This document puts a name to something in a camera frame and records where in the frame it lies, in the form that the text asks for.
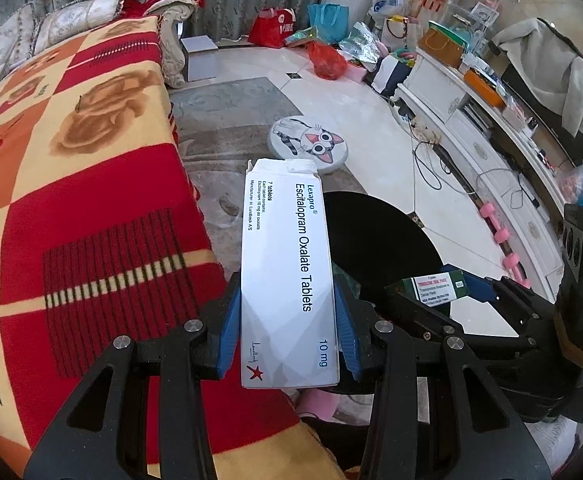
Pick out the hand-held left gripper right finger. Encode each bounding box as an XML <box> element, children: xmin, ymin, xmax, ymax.
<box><xmin>332</xmin><ymin>275</ymin><xmax>555</xmax><ymax>480</ymax></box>

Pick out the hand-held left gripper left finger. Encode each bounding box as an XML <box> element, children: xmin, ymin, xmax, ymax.
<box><xmin>24</xmin><ymin>271</ymin><xmax>245</xmax><ymax>480</ymax></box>

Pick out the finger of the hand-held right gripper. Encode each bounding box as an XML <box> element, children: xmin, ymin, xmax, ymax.
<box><xmin>441</xmin><ymin>263</ymin><xmax>497</xmax><ymax>303</ymax></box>
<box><xmin>384</xmin><ymin>282</ymin><xmax>456</xmax><ymax>335</ymax></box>

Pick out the small green white box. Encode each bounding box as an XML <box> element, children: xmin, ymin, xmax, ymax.
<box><xmin>402</xmin><ymin>269</ymin><xmax>467</xmax><ymax>306</ymax></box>

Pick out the black trash bin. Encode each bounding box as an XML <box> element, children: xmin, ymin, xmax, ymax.
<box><xmin>321</xmin><ymin>191</ymin><xmax>447</xmax><ymax>321</ymax></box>

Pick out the white tablet box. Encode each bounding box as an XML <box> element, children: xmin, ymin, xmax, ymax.
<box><xmin>240</xmin><ymin>157</ymin><xmax>339</xmax><ymax>390</ymax></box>

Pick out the pink dumbbell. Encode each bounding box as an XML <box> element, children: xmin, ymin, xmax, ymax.
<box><xmin>479</xmin><ymin>203</ymin><xmax>527</xmax><ymax>281</ymax></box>

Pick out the white television cabinet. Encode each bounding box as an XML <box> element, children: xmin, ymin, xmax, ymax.
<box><xmin>396</xmin><ymin>47</ymin><xmax>567</xmax><ymax>291</ymax></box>

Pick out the bag of pink sweets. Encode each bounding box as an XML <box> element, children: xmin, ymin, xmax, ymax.
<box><xmin>554</xmin><ymin>160</ymin><xmax>583</xmax><ymax>201</ymax></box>

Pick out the white power strip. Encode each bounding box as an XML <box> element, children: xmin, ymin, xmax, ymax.
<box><xmin>411</xmin><ymin>120</ymin><xmax>439</xmax><ymax>143</ymax></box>

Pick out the cat print round stool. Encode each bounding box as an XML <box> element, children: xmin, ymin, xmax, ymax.
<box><xmin>268</xmin><ymin>116</ymin><xmax>347</xmax><ymax>177</ymax></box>

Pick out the orange box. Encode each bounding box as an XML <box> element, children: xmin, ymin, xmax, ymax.
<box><xmin>464</xmin><ymin>70</ymin><xmax>507</xmax><ymax>108</ymax></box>

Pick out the black television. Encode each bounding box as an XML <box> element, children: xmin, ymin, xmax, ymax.
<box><xmin>501</xmin><ymin>30</ymin><xmax>583</xmax><ymax>161</ymax></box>

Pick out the printed red orange blanket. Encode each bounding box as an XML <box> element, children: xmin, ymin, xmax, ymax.
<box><xmin>0</xmin><ymin>15</ymin><xmax>347</xmax><ymax>480</ymax></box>

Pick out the grey floor rug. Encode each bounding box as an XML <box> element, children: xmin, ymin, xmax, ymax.
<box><xmin>169</xmin><ymin>77</ymin><xmax>372</xmax><ymax>261</ymax></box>

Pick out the navy white bag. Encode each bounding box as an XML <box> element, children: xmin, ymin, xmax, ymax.
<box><xmin>371</xmin><ymin>55</ymin><xmax>412</xmax><ymax>96</ymax></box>

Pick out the grey coat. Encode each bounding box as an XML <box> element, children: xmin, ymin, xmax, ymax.
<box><xmin>491</xmin><ymin>17</ymin><xmax>583</xmax><ymax>146</ymax></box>

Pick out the brown gift bag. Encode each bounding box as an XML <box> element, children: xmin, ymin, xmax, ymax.
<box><xmin>419</xmin><ymin>27</ymin><xmax>465</xmax><ymax>68</ymax></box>

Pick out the teal box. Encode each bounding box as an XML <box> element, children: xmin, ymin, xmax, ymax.
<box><xmin>429</xmin><ymin>22</ymin><xmax>475</xmax><ymax>51</ymax></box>

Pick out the white tote bag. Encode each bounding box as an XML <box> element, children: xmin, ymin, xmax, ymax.
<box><xmin>382</xmin><ymin>16</ymin><xmax>422</xmax><ymax>51</ymax></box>

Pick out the silver foil bag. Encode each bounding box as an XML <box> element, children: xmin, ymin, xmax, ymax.
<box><xmin>339</xmin><ymin>22</ymin><xmax>382</xmax><ymax>63</ymax></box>

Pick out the red plastic bag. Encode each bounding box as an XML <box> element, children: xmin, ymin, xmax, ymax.
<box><xmin>307</xmin><ymin>41</ymin><xmax>347</xmax><ymax>81</ymax></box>

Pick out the framed photo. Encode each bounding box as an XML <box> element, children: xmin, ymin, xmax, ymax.
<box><xmin>471</xmin><ymin>4</ymin><xmax>499</xmax><ymax>26</ymax></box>

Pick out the grey cardboard box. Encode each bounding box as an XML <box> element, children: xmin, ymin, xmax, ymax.
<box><xmin>180</xmin><ymin>36</ymin><xmax>218</xmax><ymax>82</ymax></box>

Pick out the grey upholstered sofa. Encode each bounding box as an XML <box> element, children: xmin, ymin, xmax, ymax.
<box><xmin>144</xmin><ymin>0</ymin><xmax>205</xmax><ymax>88</ymax></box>

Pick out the white blue plastic bag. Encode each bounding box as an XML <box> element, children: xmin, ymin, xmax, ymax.
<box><xmin>370</xmin><ymin>0</ymin><xmax>407</xmax><ymax>18</ymax></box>

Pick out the shiny green foil bag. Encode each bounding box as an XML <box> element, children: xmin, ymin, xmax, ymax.
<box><xmin>286</xmin><ymin>27</ymin><xmax>317</xmax><ymax>48</ymax></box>

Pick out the teal shopping bag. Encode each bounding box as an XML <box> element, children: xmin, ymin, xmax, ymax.
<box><xmin>307</xmin><ymin>3</ymin><xmax>349</xmax><ymax>43</ymax></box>

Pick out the red shopping bag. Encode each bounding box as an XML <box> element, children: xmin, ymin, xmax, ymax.
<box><xmin>248</xmin><ymin>7</ymin><xmax>297</xmax><ymax>50</ymax></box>

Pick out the red fringed blanket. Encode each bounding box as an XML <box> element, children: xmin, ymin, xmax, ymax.
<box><xmin>122</xmin><ymin>0</ymin><xmax>205</xmax><ymax>16</ymax></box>

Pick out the black cable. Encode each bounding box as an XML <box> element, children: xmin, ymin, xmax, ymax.
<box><xmin>414</xmin><ymin>140</ymin><xmax>537</xmax><ymax>211</ymax></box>

